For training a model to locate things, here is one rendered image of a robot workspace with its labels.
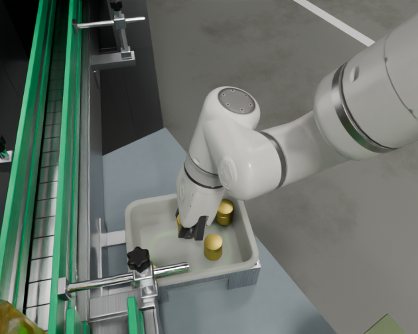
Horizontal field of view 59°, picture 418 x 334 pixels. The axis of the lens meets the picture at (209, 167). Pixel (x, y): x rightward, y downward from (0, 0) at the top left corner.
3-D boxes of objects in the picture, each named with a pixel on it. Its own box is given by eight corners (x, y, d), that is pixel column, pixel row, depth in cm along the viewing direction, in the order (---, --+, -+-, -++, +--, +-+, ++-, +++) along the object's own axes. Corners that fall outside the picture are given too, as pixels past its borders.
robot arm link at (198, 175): (184, 127, 56) (180, 140, 58) (192, 173, 51) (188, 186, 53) (231, 130, 58) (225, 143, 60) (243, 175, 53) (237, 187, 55)
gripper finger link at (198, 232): (200, 191, 58) (191, 193, 63) (200, 242, 57) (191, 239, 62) (208, 191, 58) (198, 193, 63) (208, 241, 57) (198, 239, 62)
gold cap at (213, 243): (220, 242, 73) (220, 231, 70) (223, 258, 71) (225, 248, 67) (202, 245, 73) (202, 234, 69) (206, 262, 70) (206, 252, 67)
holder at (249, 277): (105, 230, 77) (96, 211, 71) (234, 208, 80) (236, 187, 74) (107, 314, 66) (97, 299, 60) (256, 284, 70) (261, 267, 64)
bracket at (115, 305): (99, 309, 60) (88, 294, 55) (157, 298, 62) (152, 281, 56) (99, 333, 58) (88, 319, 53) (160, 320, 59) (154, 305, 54)
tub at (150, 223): (130, 224, 77) (123, 201, 70) (235, 206, 80) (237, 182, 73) (137, 308, 67) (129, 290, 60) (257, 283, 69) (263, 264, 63)
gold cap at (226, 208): (213, 212, 77) (214, 200, 74) (230, 209, 78) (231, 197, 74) (217, 226, 75) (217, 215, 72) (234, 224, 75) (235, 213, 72)
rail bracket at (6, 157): (-5, 185, 69) (-43, 134, 58) (34, 179, 69) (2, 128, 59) (-9, 203, 66) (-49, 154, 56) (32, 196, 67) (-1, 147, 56)
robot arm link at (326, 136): (369, 161, 28) (231, 211, 46) (451, 126, 35) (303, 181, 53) (324, 61, 29) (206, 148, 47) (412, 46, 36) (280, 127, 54)
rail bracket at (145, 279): (75, 297, 55) (46, 261, 45) (188, 276, 57) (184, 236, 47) (75, 318, 53) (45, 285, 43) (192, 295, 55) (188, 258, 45)
